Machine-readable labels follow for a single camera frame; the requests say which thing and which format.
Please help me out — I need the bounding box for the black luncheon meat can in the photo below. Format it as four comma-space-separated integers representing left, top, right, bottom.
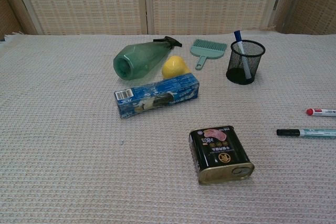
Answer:
188, 125, 255, 185

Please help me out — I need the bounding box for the mint green hand brush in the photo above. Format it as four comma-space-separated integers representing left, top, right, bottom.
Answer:
190, 39, 228, 71

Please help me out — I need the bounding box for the blue printed carton box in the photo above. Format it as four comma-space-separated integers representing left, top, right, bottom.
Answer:
114, 73, 200, 119

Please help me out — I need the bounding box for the beige woven tablecloth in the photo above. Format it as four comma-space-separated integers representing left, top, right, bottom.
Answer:
0, 30, 336, 224

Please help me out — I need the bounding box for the green plastic spray bottle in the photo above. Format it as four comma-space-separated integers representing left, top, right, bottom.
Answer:
113, 36, 183, 80

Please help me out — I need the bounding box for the black capped marker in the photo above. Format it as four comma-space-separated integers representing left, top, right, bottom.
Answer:
276, 129, 336, 139

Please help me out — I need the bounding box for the blue capped marker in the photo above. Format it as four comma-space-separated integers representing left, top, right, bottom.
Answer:
234, 30, 252, 80

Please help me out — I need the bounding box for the woven bamboo screen panel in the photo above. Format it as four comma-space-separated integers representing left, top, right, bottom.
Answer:
271, 0, 336, 36
0, 0, 39, 40
10, 0, 148, 36
143, 0, 283, 36

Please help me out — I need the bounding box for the yellow lemon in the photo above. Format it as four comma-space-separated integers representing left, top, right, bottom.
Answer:
161, 55, 191, 80

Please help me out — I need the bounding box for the black mesh pen holder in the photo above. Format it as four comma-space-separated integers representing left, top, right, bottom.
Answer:
226, 39, 266, 85

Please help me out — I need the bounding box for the red capped marker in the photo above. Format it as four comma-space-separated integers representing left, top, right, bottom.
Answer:
306, 108, 336, 118

